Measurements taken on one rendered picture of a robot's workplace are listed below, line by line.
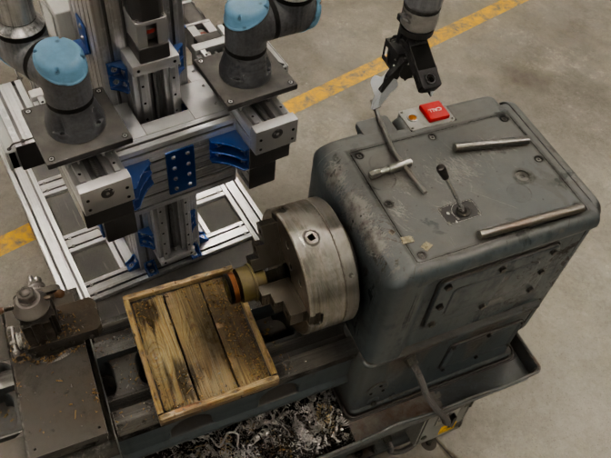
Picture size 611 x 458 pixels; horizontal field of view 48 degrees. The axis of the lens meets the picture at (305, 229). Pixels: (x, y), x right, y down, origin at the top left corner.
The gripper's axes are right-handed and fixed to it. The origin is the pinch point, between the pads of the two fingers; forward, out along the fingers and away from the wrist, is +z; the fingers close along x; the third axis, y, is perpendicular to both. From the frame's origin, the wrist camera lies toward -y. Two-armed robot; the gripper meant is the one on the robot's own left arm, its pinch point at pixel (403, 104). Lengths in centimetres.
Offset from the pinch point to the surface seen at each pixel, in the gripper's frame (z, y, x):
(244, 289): 31, -15, 43
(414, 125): 16.6, 7.8, -11.0
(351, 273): 24.1, -23.8, 20.6
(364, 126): 16.8, 11.6, 1.4
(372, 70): 142, 164, -99
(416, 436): 116, -38, -11
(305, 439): 81, -37, 32
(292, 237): 18.6, -13.6, 31.2
